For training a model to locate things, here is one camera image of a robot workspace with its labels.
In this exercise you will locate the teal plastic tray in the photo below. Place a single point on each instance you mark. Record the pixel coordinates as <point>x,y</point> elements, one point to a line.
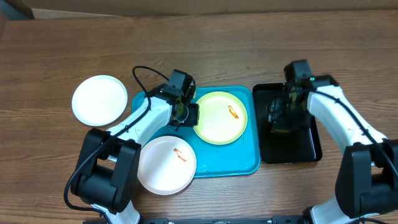
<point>241,157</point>

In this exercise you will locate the yellow plate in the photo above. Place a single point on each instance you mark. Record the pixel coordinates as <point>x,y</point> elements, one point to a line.
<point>222,118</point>

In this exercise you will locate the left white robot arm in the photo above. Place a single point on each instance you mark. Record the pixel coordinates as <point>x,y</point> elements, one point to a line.
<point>106,171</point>

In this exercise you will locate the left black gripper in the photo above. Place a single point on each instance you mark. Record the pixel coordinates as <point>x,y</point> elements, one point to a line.
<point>194,119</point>

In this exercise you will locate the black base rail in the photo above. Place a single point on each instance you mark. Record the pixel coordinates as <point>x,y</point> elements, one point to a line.
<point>277,219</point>

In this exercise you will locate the white plate with stain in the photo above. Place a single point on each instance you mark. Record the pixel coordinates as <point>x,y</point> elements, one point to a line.
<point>167,165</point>

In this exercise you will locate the black water tray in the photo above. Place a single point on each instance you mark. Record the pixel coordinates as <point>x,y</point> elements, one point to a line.
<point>301,145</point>

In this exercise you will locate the brown cardboard panel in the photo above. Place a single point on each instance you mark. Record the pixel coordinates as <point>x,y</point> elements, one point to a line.
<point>195,7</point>

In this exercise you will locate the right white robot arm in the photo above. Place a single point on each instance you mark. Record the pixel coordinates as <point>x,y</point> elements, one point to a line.
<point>367,180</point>

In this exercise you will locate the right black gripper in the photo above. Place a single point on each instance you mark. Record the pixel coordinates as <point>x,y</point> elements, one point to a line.
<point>280,116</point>

